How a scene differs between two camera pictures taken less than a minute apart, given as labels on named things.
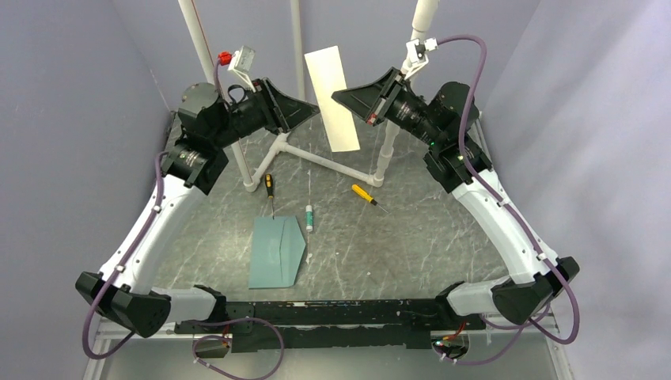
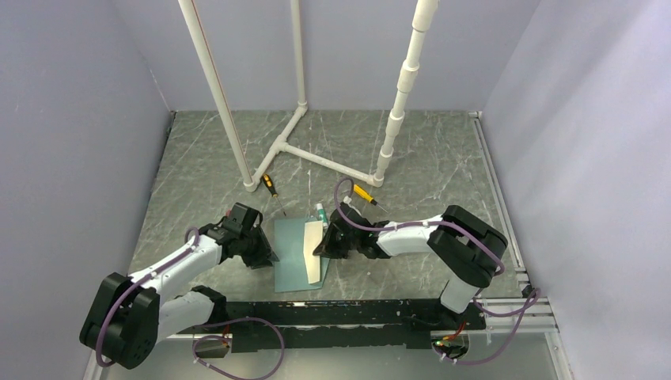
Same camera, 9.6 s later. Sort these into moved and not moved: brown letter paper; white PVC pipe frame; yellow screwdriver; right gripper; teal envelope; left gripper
Moved: brown letter paper; right gripper; left gripper; teal envelope
Not moved: yellow screwdriver; white PVC pipe frame
